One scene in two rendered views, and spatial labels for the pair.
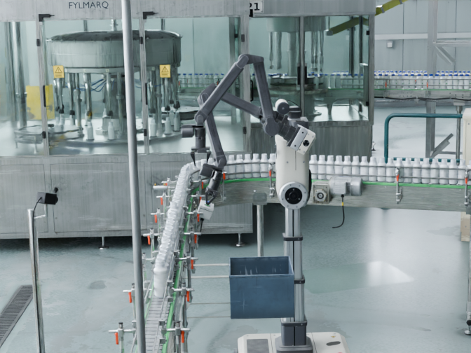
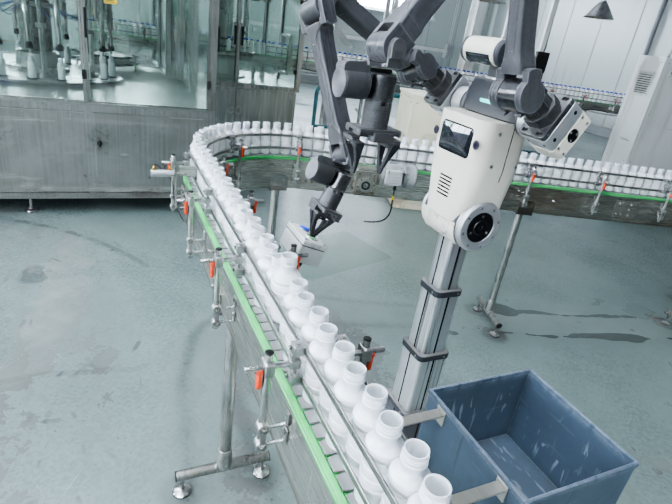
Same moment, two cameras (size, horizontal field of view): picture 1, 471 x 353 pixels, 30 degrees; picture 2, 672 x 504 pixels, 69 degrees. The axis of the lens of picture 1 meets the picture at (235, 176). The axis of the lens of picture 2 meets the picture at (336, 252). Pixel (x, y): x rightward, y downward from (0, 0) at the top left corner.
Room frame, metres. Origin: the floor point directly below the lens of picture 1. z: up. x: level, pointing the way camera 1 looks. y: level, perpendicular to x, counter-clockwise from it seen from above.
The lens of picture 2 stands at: (3.65, 0.69, 1.66)
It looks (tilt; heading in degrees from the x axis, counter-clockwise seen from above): 24 degrees down; 333
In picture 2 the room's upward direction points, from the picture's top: 9 degrees clockwise
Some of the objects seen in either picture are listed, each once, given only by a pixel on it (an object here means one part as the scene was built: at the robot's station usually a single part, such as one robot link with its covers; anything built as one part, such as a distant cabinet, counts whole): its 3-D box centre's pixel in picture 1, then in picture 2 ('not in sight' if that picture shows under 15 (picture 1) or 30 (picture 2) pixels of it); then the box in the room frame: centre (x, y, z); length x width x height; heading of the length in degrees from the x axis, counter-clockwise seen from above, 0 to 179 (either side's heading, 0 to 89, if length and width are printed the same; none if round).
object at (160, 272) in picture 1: (160, 277); not in sight; (3.62, 0.33, 1.08); 0.06 x 0.06 x 0.17
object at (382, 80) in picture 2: (199, 132); (378, 86); (4.57, 0.19, 1.57); 0.07 x 0.06 x 0.07; 93
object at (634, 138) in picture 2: not in sight; (651, 140); (7.63, -5.38, 0.96); 0.82 x 0.50 x 1.91; 72
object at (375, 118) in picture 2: (200, 143); (375, 117); (4.57, 0.18, 1.51); 0.10 x 0.07 x 0.07; 90
